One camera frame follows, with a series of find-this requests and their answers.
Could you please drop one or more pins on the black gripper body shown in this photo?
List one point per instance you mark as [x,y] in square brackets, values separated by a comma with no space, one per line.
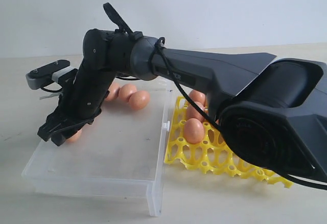
[79,103]

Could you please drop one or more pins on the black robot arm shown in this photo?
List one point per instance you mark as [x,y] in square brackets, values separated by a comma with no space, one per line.
[271,112]

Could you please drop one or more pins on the clear plastic tray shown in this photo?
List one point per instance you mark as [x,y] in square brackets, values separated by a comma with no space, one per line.
[120,155]

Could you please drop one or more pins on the yellow plastic egg tray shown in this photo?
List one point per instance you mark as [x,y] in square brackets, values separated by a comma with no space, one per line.
[211,155]

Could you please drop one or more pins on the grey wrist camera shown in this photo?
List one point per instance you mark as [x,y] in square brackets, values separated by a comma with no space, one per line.
[55,72]

